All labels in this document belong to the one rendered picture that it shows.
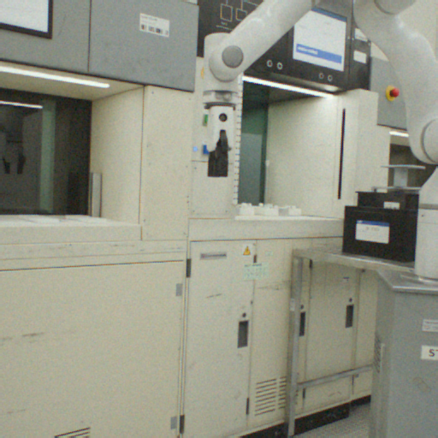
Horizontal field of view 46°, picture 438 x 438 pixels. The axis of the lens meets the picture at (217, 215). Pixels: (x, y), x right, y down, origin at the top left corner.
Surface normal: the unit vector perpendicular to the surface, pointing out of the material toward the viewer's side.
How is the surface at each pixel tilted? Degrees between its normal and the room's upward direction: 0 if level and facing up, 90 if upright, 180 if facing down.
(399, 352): 90
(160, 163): 90
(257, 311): 90
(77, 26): 90
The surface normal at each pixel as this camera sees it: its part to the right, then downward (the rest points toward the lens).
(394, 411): -0.19, 0.05
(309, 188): -0.81, 0.00
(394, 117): 0.59, 0.07
